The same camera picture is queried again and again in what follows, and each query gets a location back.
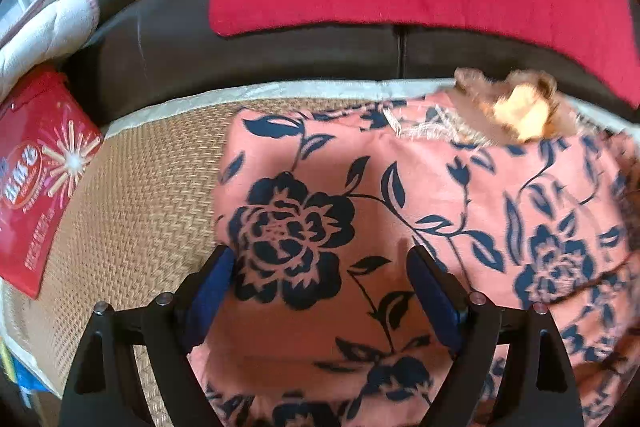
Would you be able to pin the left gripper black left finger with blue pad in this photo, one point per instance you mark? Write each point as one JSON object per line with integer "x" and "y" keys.
{"x": 103, "y": 387}

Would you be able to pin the orange floral patterned garment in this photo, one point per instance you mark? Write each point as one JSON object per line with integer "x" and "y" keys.
{"x": 321, "y": 326}

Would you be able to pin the blue item under mat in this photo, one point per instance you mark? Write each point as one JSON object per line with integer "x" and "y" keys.
{"x": 27, "y": 383}

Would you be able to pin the woven bamboo seat mat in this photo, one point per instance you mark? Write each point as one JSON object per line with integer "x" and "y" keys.
{"x": 142, "y": 219}

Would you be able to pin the brown yellow plush toy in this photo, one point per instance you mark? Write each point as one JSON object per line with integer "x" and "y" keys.
{"x": 524, "y": 107}

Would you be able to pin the white plush pillow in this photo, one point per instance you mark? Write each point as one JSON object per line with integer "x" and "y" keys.
{"x": 49, "y": 29}

